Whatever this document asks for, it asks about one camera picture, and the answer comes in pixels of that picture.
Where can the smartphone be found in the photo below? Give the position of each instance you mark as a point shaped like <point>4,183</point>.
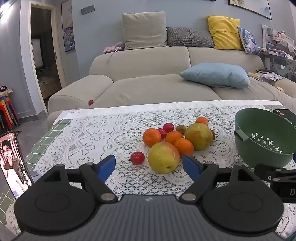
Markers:
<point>13,162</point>

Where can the stacked coloured plastic stools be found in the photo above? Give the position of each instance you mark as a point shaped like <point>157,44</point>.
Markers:
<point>8,113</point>

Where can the white study desk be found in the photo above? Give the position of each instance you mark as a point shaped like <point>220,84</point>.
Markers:
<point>277,44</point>

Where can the light blue pillow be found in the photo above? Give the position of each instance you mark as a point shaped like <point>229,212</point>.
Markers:
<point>215,75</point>

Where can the small yellow item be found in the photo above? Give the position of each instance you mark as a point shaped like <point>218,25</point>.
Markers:
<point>280,88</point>

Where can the black device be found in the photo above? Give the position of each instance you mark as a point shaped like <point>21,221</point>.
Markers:
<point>286,115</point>

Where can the blue wall poster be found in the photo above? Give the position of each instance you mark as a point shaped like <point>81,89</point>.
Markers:
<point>68,30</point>

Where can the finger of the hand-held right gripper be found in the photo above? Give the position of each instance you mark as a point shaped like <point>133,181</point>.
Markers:
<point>294,157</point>
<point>268,171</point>

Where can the wooden board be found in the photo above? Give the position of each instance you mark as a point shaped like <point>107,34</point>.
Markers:
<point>5,92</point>

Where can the white appliance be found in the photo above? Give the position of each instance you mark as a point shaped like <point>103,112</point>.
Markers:
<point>37,53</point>

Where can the white door frame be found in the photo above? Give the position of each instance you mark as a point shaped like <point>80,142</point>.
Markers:
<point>59,58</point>

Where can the orange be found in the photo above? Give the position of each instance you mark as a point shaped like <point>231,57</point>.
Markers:
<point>202,120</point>
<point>183,146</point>
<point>151,137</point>
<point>174,137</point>

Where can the black framed wall picture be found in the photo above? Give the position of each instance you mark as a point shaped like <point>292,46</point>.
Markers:
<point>252,7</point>

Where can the green colander bowl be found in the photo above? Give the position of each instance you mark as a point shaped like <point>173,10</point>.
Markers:
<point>254,122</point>

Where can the brown kiwi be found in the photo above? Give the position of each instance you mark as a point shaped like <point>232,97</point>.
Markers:
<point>180,128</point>

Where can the yellow cushion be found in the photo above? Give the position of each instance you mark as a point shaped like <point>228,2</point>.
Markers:
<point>224,32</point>

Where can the beige cushion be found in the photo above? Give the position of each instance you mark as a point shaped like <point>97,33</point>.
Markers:
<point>144,30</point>

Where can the grey checked cushion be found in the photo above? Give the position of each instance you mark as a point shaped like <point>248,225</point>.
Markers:
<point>189,37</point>

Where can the purple grey soft toy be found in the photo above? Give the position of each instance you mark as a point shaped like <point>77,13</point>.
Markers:
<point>120,45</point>

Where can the beige sofa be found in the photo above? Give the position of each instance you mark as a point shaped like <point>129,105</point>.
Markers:
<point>143,88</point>

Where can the blue patterned cushion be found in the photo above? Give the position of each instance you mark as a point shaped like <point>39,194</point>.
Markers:
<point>248,40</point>

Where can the white phone stand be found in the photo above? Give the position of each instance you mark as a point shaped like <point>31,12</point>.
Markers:
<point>37,173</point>

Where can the pink book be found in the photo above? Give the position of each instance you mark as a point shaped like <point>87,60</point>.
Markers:
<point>111,49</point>

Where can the grey wall plate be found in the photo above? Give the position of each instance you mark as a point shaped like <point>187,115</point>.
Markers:
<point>87,9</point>

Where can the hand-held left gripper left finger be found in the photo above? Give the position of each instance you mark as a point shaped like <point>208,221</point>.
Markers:
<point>107,165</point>

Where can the yellow pear with red blush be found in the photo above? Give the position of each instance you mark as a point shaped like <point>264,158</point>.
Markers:
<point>163,157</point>

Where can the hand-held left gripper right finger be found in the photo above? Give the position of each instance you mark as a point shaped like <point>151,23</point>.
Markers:
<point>190,165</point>

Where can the white lace tablecloth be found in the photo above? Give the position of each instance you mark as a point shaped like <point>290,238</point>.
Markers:
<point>104,129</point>

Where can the red cherry tomato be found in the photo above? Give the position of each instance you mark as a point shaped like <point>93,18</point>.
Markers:
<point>161,133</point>
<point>91,102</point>
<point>137,157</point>
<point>168,126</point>
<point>212,134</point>

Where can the pile of books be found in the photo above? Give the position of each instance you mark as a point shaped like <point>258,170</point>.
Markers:
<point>266,75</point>

